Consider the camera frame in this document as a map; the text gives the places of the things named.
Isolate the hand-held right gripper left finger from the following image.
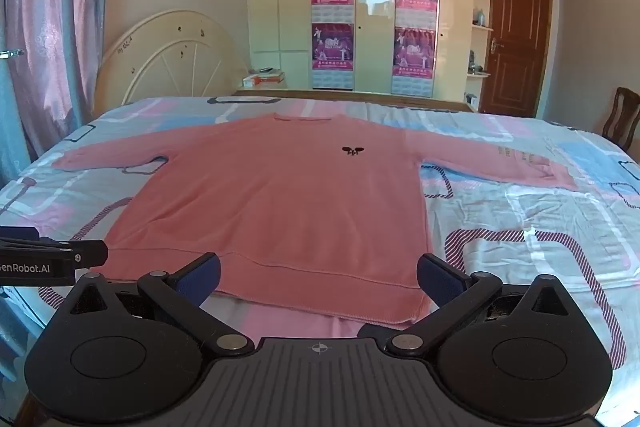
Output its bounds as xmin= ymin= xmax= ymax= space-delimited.
xmin=59 ymin=252 xmax=256 ymax=358

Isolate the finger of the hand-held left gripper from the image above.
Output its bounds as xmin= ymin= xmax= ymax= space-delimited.
xmin=0 ymin=239 xmax=109 ymax=266

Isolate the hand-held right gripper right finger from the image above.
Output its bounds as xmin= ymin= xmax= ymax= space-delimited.
xmin=385 ymin=253 xmax=576 ymax=357

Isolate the pink sweater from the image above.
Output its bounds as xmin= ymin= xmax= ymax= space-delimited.
xmin=52 ymin=113 xmax=578 ymax=328

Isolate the pink sweater garment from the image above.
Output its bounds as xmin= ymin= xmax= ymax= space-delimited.
xmin=0 ymin=96 xmax=640 ymax=380

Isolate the cream round headboard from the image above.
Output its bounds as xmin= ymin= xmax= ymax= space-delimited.
xmin=94 ymin=9 xmax=249 ymax=118

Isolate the pink and blue curtain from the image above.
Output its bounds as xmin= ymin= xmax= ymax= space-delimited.
xmin=0 ymin=0 xmax=117 ymax=188

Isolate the cream wardrobe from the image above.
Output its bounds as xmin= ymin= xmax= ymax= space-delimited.
xmin=245 ymin=0 xmax=582 ymax=100

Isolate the wooden chair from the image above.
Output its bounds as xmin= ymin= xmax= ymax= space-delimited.
xmin=601 ymin=87 xmax=640 ymax=152

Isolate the cream corner shelf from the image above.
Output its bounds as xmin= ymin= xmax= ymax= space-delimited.
xmin=466 ymin=0 xmax=497 ymax=108

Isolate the brown wooden drawer unit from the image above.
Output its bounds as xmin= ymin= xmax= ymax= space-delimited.
xmin=479 ymin=0 xmax=554 ymax=118

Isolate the wooden bed frame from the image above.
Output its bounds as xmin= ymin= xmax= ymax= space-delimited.
xmin=232 ymin=88 xmax=474 ymax=113

